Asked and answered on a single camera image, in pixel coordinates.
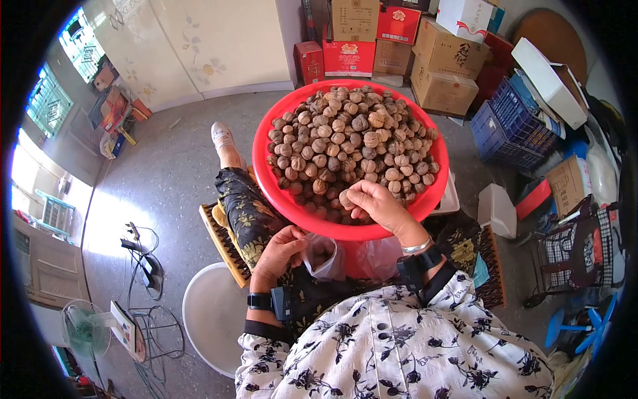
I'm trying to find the person's left hand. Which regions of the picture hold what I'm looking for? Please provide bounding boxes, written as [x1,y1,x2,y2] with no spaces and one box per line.
[249,225,311,294]

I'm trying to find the person's right hand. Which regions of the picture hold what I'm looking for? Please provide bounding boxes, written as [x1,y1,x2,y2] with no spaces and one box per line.
[339,180,429,248]

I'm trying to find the person's left fingers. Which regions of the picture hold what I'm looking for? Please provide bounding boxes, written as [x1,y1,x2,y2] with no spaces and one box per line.
[271,225,311,260]

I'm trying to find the person's right fingers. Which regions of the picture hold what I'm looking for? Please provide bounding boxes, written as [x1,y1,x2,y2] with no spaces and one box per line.
[340,180,380,221]

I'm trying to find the clear plastic bag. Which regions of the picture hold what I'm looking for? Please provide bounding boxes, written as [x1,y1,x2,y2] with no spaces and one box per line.
[301,233,348,282]

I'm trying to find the red plastic basin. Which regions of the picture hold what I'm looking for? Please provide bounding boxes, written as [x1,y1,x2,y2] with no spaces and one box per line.
[252,79,450,242]

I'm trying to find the person's legs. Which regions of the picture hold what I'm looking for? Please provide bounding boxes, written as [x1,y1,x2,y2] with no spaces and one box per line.
[210,121,491,340]

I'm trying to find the pile of walnuts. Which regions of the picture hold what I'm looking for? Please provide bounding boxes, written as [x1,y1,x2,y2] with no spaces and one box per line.
[266,86,440,225]

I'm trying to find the red plastic bag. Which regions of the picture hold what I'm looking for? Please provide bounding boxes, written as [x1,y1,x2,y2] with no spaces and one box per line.
[346,237,405,281]

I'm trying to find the woven brown chair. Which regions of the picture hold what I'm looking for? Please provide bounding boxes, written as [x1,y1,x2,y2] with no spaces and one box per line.
[199,202,507,310]

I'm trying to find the black wrist band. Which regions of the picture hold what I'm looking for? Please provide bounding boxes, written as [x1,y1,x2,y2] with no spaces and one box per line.
[247,285,296,322]
[396,244,444,293]

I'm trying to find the white tray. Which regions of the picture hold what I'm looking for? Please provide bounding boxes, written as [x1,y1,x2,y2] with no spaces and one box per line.
[430,169,461,216]

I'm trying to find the white round plastic basin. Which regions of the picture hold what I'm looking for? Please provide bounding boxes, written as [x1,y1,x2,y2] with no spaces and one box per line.
[182,262,251,380]

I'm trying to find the white plastic box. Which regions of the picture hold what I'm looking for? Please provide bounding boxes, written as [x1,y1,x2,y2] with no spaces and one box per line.
[478,183,518,240]

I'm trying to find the blue plastic crate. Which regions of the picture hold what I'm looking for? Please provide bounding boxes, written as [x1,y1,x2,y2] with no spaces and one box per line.
[471,101,545,173]
[488,76,560,156]

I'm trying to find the black power strip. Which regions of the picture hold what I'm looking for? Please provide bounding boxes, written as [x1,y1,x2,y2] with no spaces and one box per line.
[120,222,165,301]

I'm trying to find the person's body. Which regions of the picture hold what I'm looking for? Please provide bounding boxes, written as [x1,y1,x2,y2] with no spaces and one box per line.
[234,272,555,399]

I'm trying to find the stack of cartons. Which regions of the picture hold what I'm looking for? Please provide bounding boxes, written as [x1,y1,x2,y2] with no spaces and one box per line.
[294,0,515,118]

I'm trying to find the red flat box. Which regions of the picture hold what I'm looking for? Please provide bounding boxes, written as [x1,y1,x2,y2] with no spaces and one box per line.
[515,178,553,221]

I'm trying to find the white flat box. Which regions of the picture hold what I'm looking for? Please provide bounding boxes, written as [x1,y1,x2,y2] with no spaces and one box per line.
[110,300,148,363]

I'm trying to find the brown printed carton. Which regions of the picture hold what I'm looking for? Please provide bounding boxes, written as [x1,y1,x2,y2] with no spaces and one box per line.
[545,155,594,218]

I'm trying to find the white flowered refrigerator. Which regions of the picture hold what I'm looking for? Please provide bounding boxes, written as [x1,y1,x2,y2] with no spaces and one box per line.
[82,0,296,113]

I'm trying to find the white long box lid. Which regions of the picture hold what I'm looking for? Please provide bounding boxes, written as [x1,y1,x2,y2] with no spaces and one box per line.
[511,37,590,131]

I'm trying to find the heap of household clutter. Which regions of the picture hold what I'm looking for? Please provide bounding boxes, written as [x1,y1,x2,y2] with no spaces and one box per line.
[89,55,153,160]

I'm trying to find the checked bag on trolley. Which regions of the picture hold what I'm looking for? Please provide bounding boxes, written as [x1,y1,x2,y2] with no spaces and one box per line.
[522,195,627,310]

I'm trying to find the pale green electric fan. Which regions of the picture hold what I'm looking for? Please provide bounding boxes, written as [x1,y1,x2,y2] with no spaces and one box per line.
[61,298,114,361]

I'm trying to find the pale blue chair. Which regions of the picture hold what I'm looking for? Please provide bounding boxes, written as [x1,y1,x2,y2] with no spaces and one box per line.
[34,189,77,238]

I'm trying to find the white sack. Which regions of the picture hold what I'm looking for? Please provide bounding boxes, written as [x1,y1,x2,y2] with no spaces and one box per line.
[584,126,620,206]

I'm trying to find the round wooden table top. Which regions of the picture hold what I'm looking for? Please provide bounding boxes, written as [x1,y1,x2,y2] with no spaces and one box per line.
[512,7,589,85]

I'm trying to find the wooden door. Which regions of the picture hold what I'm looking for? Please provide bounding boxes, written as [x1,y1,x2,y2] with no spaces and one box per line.
[12,214,91,310]

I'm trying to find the blue plastic stool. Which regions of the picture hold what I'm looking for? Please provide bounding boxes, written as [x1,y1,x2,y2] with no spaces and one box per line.
[544,292,619,358]

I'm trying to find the barred window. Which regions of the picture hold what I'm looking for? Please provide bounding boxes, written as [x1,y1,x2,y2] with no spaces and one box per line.
[57,7,106,83]
[25,62,75,139]

